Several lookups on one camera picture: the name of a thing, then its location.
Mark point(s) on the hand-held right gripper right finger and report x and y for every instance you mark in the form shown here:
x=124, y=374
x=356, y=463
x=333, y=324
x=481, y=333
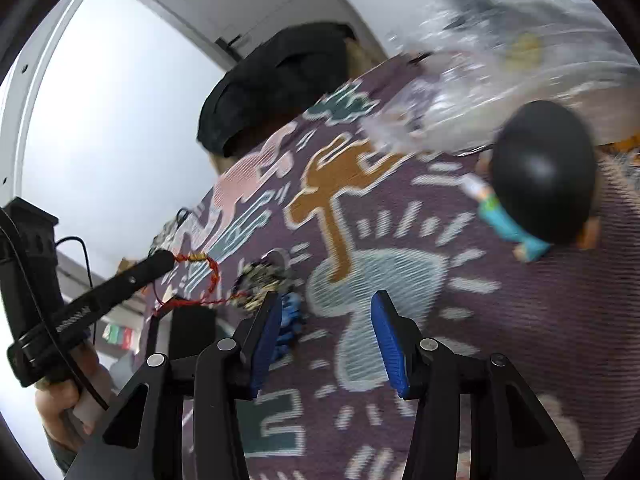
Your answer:
x=390, y=345

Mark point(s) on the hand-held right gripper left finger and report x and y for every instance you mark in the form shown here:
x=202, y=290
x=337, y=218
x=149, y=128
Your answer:
x=265, y=340

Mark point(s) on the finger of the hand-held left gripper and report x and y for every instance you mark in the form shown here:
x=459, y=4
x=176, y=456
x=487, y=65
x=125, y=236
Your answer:
x=120, y=285

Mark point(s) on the black jewelry box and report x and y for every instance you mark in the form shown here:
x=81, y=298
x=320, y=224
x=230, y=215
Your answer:
x=192, y=330

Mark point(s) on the person's left hand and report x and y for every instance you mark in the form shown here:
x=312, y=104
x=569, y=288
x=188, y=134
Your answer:
x=65, y=410

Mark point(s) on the small cardboard box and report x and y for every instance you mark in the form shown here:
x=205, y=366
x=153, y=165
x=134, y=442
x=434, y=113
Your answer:
x=127, y=264

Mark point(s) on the green and red packets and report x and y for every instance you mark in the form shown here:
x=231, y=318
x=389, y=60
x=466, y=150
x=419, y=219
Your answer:
x=120, y=337

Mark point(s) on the purple printed blanket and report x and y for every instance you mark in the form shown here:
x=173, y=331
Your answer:
x=450, y=270

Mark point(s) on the black-haired toy figurine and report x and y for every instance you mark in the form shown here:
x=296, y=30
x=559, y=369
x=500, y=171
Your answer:
x=545, y=175

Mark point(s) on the black cloth on chair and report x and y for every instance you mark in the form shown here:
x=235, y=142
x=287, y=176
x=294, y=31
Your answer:
x=270, y=85

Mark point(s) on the clear plastic bag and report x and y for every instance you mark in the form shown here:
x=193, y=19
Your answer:
x=500, y=60

